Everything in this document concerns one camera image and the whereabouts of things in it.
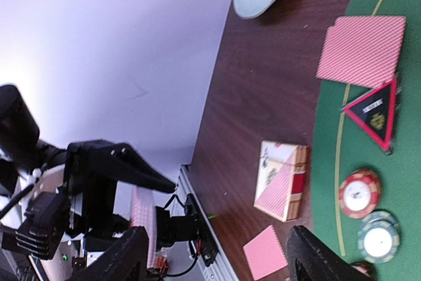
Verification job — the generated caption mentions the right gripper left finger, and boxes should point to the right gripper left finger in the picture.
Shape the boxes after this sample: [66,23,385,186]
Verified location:
[74,226,148,281]

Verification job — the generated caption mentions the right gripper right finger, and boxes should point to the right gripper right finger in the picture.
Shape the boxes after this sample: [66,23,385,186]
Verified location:
[287,225,365,281]

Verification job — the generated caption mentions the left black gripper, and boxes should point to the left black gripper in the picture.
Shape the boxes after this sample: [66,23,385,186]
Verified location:
[63,142,176,238]

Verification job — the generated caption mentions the red card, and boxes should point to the red card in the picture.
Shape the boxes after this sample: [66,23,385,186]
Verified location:
[316,16,406,88]
[243,225,287,280]

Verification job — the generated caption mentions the red playing card deck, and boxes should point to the red playing card deck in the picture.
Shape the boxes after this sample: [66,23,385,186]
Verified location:
[131,186,157,268]

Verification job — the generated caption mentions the black chips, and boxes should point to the black chips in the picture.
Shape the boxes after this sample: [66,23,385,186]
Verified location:
[351,261,378,280]

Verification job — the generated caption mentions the green chips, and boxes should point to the green chips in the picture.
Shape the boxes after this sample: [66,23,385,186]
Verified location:
[357,210,401,264]

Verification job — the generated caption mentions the red chips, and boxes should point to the red chips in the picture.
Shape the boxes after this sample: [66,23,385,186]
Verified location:
[339,168,382,219]

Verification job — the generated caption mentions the triangular black red dealer button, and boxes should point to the triangular black red dealer button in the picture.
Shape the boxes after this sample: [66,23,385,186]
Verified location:
[341,77,400,155]

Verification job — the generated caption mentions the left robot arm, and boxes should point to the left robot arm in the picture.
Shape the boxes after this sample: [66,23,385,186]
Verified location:
[1,84,176,237]

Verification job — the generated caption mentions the round green poker mat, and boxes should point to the round green poker mat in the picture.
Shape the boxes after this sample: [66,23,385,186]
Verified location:
[310,0,420,280]

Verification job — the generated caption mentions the playing card box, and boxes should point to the playing card box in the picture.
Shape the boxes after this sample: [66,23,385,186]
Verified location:
[254,140,309,222]

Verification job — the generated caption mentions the aluminium front rail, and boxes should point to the aluminium front rail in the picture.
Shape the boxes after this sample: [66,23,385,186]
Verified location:
[177,165,239,280]

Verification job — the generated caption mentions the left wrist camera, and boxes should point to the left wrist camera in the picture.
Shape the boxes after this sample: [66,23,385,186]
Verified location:
[1,192,70,260]

